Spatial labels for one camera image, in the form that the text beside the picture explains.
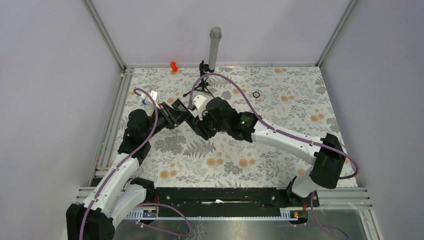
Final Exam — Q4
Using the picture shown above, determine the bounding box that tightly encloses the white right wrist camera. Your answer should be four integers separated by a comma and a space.
193, 94, 209, 121

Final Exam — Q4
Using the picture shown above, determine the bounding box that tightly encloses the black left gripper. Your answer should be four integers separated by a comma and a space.
143, 102, 192, 141

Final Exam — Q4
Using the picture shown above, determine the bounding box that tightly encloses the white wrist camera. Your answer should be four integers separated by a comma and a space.
140, 90, 160, 109
193, 94, 209, 121

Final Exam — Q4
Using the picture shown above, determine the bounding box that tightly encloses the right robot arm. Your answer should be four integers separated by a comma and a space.
192, 95, 346, 206

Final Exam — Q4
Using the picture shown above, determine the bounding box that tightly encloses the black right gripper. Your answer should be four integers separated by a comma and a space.
191, 107, 229, 141

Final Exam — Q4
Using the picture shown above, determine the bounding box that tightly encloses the black tripod mic stand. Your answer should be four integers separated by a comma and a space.
194, 60, 215, 97

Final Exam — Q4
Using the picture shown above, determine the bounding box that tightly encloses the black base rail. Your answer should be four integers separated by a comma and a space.
145, 187, 320, 218

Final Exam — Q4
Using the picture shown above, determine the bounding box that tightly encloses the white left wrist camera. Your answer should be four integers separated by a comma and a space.
140, 90, 160, 109

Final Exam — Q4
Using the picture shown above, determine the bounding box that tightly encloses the orange plastic clip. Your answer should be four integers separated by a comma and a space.
170, 61, 179, 72

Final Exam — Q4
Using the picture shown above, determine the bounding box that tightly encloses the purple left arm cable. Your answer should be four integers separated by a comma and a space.
78, 87, 194, 240

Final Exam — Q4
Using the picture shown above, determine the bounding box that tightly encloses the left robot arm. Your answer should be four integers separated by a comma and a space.
66, 99, 192, 240

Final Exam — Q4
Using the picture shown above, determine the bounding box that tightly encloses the round poker chip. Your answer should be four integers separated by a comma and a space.
252, 91, 260, 99

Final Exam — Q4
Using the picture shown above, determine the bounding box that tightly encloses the grey microphone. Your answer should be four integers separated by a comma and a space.
208, 26, 222, 73

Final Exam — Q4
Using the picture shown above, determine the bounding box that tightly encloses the black remote control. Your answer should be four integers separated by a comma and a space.
185, 116, 210, 141

